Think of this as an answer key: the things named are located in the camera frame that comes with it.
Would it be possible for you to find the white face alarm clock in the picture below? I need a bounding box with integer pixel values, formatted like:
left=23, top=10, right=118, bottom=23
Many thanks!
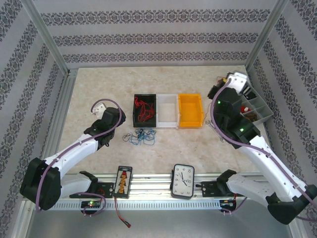
left=170, top=163, right=196, bottom=200

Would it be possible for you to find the aluminium side rail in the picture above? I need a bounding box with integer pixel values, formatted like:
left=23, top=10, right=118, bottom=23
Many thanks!
left=37, top=69, right=79, bottom=181

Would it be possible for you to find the slotted metal cable duct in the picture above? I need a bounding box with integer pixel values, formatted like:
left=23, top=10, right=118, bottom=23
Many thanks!
left=53, top=199, right=221, bottom=211

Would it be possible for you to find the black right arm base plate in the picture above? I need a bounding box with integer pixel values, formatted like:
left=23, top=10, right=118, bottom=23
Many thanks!
left=195, top=180, right=238, bottom=198

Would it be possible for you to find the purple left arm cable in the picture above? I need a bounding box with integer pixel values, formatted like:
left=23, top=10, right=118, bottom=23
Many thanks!
left=34, top=98, right=123, bottom=218

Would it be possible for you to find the grey divided organizer tray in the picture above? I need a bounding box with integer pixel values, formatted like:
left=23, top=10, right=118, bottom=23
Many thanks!
left=237, top=81, right=274, bottom=126

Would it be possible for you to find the thin red cable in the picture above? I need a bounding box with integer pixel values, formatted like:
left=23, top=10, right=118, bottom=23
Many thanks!
left=135, top=99, right=156, bottom=122
left=133, top=96, right=147, bottom=110
left=138, top=103, right=156, bottom=122

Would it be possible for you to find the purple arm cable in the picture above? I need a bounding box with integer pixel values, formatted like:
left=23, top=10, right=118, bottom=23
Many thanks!
left=34, top=98, right=123, bottom=218
left=210, top=76, right=317, bottom=223

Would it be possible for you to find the small board with green light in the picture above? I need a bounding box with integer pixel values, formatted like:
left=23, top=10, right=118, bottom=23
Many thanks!
left=81, top=200, right=102, bottom=209

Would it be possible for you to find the clear white plastic bin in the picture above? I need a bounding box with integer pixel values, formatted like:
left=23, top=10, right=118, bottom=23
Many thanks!
left=156, top=93, right=180, bottom=129

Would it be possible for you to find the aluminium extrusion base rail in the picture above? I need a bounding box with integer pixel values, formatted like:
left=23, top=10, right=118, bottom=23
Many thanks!
left=24, top=172, right=273, bottom=200

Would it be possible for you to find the aluminium corner post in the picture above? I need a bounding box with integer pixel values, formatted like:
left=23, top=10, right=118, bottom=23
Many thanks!
left=245, top=0, right=289, bottom=72
left=23, top=0, right=70, bottom=75

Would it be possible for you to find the yellow plastic bin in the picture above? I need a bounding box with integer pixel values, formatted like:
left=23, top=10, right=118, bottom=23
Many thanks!
left=177, top=93, right=204, bottom=129

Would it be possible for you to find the black white striped item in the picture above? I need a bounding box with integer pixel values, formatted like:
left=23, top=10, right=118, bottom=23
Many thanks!
left=244, top=85, right=258, bottom=100

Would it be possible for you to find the red lead with plug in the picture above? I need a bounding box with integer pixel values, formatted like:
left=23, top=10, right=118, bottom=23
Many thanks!
left=115, top=197, right=131, bottom=228

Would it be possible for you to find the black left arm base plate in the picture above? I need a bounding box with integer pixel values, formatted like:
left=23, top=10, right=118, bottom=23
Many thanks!
left=69, top=182, right=114, bottom=199

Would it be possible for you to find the small black controller board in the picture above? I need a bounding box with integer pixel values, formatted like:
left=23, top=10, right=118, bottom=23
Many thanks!
left=220, top=199, right=237, bottom=208

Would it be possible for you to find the thin blue cable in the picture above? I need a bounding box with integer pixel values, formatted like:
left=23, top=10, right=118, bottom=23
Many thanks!
left=128, top=127, right=157, bottom=147
left=128, top=128, right=156, bottom=146

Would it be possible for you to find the black device with orange print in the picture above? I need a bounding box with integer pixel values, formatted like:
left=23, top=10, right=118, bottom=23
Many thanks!
left=113, top=165, right=134, bottom=199

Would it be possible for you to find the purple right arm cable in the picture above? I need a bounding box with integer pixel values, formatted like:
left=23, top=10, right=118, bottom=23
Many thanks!
left=210, top=76, right=317, bottom=223

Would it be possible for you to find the grey metal sheet panel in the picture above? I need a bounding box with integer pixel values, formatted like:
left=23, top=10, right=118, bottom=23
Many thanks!
left=24, top=208, right=292, bottom=238

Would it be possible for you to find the black plastic bin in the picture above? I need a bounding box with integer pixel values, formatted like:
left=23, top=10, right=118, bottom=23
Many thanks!
left=133, top=93, right=158, bottom=129

